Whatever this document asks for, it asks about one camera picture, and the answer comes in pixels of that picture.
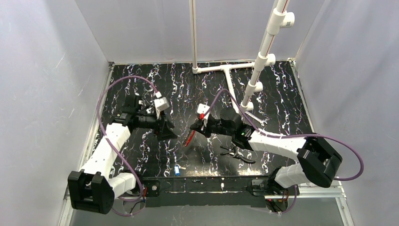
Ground metal plate with red handle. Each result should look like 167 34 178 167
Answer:
184 130 196 147

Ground blue key tag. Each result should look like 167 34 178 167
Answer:
174 166 180 177

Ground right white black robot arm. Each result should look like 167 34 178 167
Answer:
190 108 343 195

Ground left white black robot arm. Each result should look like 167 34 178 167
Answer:
67 92 177 214

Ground silver wrench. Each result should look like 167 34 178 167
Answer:
246 112 267 127

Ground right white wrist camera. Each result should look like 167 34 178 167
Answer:
196 104 210 122

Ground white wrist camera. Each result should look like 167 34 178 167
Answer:
196 104 210 122
153 97 170 120

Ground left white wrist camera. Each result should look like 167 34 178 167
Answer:
153 97 170 120

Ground black handled pliers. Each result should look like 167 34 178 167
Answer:
220 144 256 164

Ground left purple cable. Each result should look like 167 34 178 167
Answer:
95 75 162 217

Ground purple cable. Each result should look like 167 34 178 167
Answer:
95 75 162 217
204 89 365 216

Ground aluminium left rail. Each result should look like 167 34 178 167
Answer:
77 62 115 171

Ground aluminium rail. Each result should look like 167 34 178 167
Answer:
59 177 354 226
77 62 115 171

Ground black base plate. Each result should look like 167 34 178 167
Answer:
113 176 301 209

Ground white PVC pipe frame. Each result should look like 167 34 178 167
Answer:
189 0 295 115

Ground aluminium front rail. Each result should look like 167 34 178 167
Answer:
59 177 354 226

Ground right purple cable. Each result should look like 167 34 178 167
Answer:
204 89 365 216

